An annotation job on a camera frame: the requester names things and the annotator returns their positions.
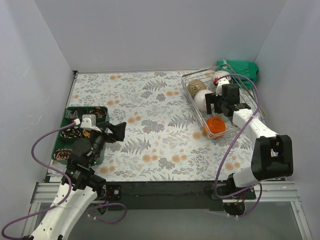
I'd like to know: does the plain white bowl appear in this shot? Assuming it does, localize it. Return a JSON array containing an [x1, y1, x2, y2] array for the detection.
[[193, 89, 213, 111]]

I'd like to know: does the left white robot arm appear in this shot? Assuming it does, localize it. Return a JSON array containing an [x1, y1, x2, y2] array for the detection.
[[24, 115, 127, 240]]

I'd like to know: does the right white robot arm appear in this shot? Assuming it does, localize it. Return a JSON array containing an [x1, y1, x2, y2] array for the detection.
[[205, 83, 294, 199]]

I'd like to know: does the beige gold dotted bowl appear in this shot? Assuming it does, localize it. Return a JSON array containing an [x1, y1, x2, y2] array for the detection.
[[187, 79, 207, 97]]

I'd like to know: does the orange plastic bowl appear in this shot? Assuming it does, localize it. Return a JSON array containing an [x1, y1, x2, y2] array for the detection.
[[203, 117, 226, 139]]

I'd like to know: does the white blue striped bowl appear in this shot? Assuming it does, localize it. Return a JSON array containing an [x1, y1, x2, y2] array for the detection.
[[212, 70, 229, 84]]

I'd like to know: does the green compartment tray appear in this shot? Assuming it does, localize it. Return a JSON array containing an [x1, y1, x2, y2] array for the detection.
[[51, 106, 110, 165]]

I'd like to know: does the green folded cloth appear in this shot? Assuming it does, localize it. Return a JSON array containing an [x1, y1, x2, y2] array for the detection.
[[216, 59, 259, 84]]

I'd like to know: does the clear plastic bag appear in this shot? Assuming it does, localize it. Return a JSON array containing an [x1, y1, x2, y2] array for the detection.
[[64, 109, 79, 119]]

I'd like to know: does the floral tablecloth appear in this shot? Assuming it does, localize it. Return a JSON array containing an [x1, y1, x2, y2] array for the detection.
[[68, 71, 253, 182]]

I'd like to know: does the metal wire dish rack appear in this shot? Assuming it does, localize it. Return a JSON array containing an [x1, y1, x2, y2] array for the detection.
[[181, 64, 258, 139]]

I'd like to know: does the coiled braided cord top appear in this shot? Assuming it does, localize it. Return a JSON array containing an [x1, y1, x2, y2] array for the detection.
[[88, 106, 107, 119]]

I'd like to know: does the coiled braided cord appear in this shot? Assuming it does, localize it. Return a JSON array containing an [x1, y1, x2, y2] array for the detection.
[[53, 148, 73, 161], [59, 127, 83, 139], [88, 106, 107, 119]]

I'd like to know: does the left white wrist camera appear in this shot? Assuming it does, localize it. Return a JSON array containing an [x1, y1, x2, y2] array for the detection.
[[80, 114, 102, 132]]

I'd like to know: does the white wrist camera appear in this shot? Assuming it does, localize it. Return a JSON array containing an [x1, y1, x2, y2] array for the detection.
[[80, 114, 102, 132], [212, 76, 231, 96]]

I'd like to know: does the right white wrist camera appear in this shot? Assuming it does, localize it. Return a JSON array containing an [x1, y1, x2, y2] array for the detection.
[[212, 76, 231, 96]]

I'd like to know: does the coiled braided cord middle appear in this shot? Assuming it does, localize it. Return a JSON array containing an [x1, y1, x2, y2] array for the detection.
[[59, 127, 83, 139]]

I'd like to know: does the coiled braided cord bottom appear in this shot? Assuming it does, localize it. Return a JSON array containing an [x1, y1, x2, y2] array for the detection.
[[53, 148, 73, 161]]

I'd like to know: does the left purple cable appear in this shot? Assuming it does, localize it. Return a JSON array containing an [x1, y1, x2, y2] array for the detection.
[[0, 120, 128, 240]]

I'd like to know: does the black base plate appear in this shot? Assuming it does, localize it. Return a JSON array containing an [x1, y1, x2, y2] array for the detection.
[[102, 180, 257, 212]]

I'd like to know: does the aluminium frame rail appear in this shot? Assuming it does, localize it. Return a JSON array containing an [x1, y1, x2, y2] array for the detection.
[[31, 181, 301, 204]]

